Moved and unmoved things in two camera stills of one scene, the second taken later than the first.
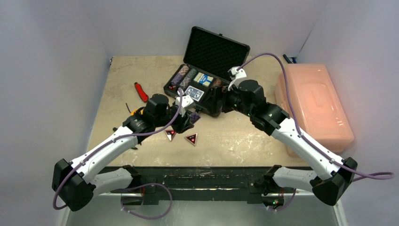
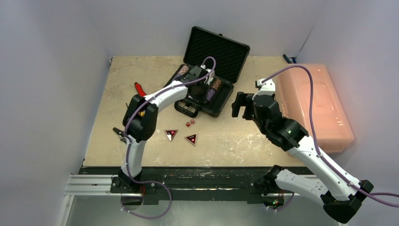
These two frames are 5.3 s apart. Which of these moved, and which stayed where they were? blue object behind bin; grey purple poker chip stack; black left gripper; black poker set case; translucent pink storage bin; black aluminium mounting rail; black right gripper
Moved: black right gripper; black left gripper; grey purple poker chip stack
Stayed: black aluminium mounting rail; black poker set case; blue object behind bin; translucent pink storage bin
